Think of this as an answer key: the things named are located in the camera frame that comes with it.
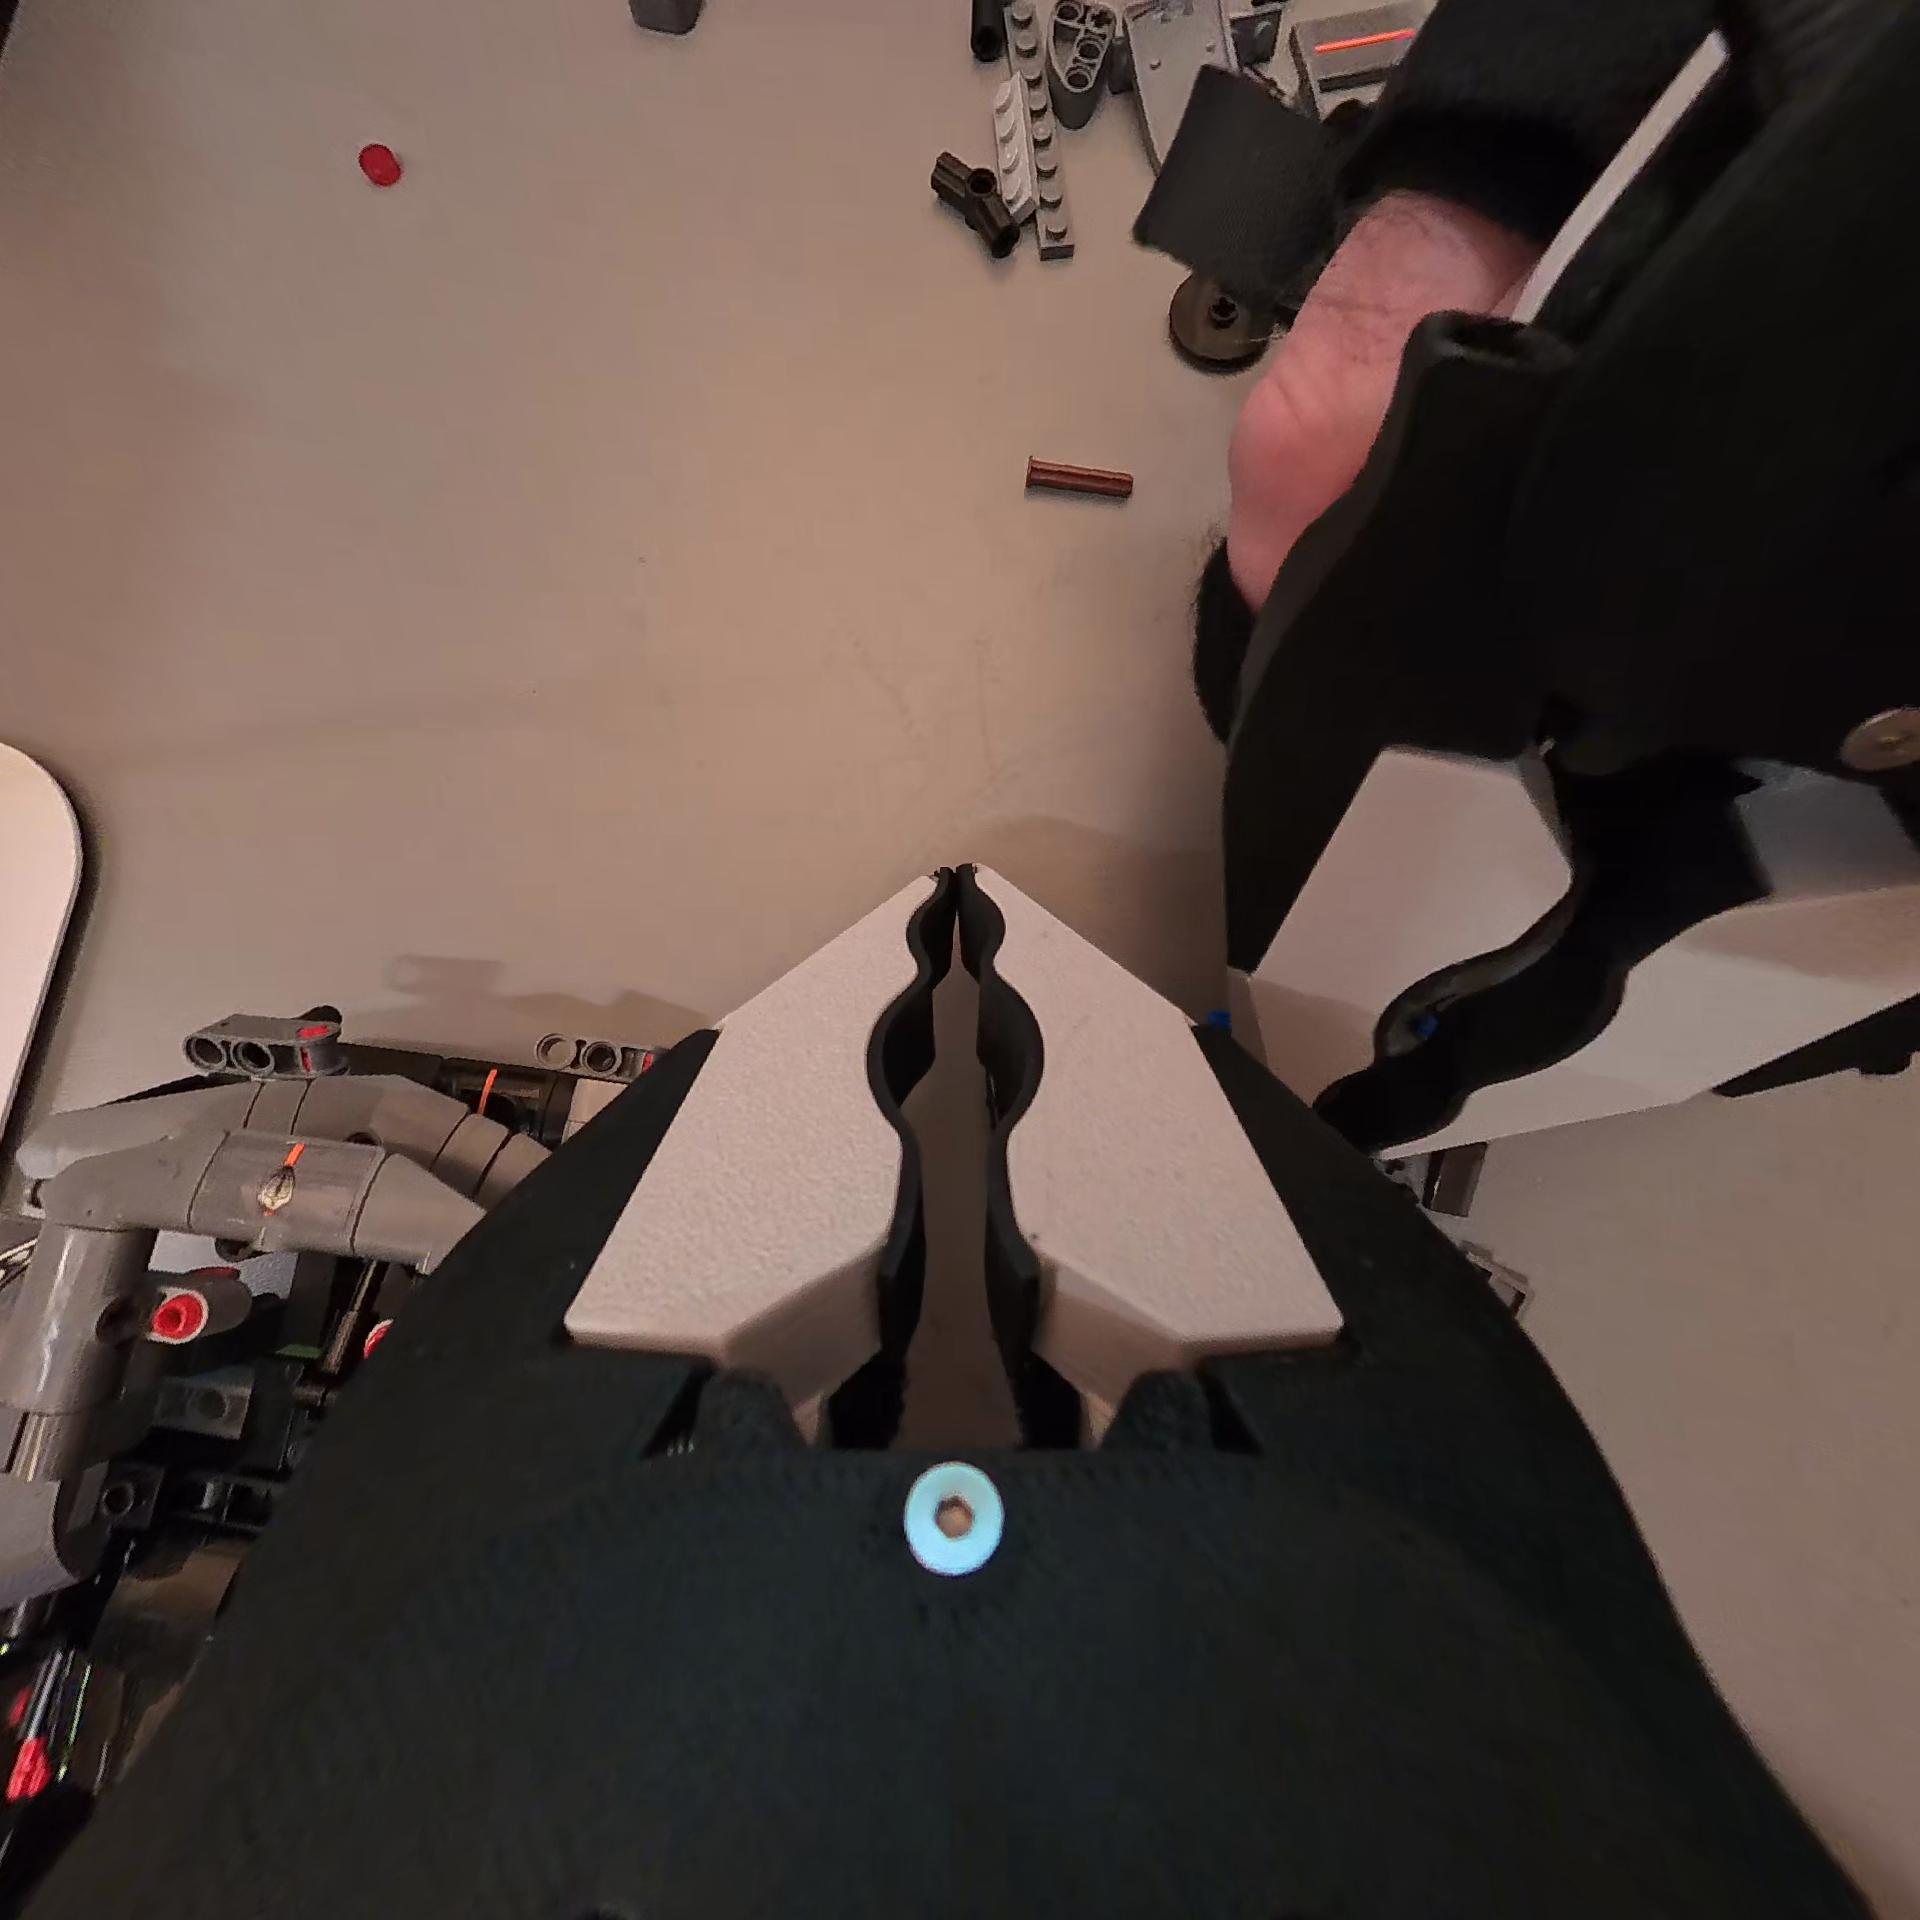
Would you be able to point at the white adjustable stand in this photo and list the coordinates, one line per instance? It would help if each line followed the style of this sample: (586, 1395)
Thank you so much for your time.
(29, 901)

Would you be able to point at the red round lego stud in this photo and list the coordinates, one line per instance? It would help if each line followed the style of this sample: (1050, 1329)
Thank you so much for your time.
(380, 161)

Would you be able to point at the brown lego axle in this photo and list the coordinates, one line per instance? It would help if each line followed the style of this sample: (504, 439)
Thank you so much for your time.
(1081, 481)

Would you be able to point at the dark grey lego brick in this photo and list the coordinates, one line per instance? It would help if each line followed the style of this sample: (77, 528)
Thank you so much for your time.
(667, 14)

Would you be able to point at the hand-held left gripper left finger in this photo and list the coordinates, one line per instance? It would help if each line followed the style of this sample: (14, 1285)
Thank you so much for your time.
(750, 1201)

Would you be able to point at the black lego pin connector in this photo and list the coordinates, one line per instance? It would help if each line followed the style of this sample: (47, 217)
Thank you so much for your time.
(976, 197)

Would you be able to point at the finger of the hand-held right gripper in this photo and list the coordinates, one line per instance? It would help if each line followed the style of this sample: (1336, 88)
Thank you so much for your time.
(1396, 884)
(1723, 1004)

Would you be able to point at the light grey studded lego plate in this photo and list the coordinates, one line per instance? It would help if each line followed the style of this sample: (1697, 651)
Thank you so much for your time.
(1010, 145)

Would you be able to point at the grey lego wedge plate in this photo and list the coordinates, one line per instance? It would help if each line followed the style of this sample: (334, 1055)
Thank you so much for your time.
(1177, 61)

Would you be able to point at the grey lego car model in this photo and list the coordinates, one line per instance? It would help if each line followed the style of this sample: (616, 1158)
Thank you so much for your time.
(223, 1185)

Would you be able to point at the person's right hand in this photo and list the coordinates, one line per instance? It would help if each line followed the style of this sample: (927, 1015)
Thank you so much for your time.
(1349, 345)

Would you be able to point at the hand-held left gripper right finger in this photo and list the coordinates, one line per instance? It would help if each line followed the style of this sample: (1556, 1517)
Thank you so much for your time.
(1169, 1201)

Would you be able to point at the small grey lego piece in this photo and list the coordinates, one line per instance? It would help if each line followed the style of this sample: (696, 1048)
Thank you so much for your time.
(1257, 25)

